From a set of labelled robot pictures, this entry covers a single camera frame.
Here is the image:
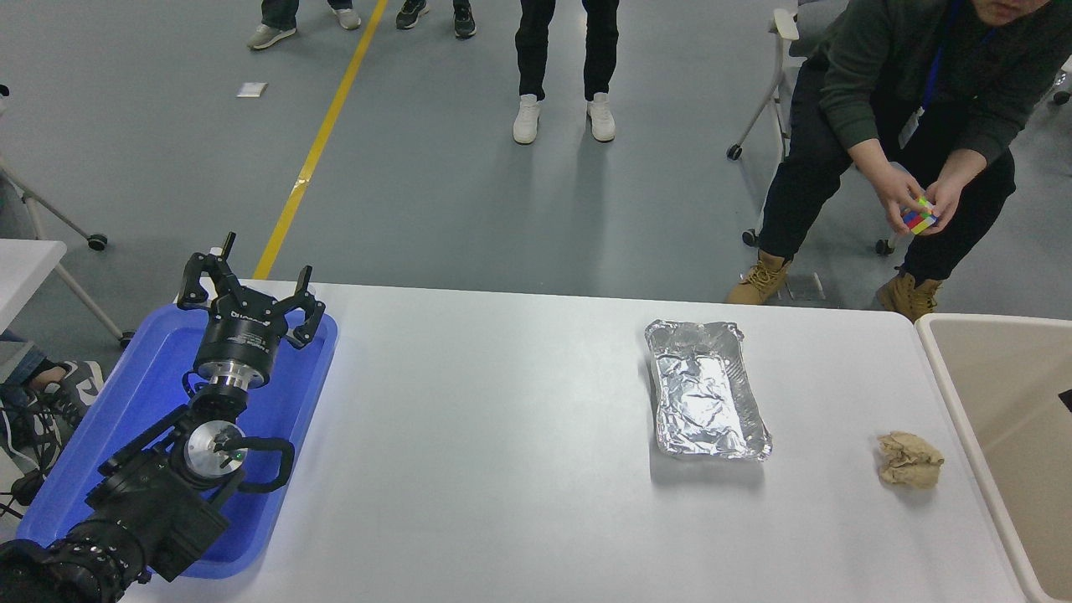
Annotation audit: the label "blue plastic tray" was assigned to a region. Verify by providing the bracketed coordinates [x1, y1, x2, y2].
[15, 301, 340, 580]

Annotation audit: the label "seated person's right hand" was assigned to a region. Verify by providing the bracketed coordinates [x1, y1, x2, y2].
[875, 170, 927, 236]

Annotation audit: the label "standing person, white shoes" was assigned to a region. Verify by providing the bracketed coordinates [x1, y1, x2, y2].
[513, 0, 621, 145]

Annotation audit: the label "colourful puzzle cube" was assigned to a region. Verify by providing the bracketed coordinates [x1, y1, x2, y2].
[901, 196, 939, 236]

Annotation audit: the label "person at table edge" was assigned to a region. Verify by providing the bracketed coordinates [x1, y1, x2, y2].
[0, 328, 106, 478]

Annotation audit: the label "seated person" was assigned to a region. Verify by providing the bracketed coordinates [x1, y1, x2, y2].
[725, 0, 1072, 323]

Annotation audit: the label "standing person, grey sneakers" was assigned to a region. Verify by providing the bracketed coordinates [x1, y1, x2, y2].
[246, 0, 364, 49]

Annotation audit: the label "silver foil tray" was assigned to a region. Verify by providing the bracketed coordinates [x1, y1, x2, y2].
[644, 318, 773, 463]

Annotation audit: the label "blue lanyard with white badge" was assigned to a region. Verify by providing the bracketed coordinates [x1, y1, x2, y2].
[898, 0, 968, 151]

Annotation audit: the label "large pale bin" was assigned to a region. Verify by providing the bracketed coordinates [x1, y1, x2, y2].
[915, 312, 1072, 603]

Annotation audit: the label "seated person's left hand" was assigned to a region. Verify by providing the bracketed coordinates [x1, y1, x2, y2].
[921, 176, 965, 236]

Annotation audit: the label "white rolling side table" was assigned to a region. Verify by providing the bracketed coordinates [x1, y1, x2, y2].
[0, 155, 137, 348]

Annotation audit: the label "crumpled tan paper ball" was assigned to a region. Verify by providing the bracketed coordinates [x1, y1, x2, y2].
[876, 432, 946, 492]

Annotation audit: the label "white frame wheeled chair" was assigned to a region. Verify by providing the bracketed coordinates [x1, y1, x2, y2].
[727, 7, 895, 256]

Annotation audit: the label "standing person, dark sneakers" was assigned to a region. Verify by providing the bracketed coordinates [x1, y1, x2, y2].
[395, 0, 478, 39]

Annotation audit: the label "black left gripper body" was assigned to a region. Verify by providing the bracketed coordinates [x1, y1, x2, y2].
[194, 303, 284, 371]

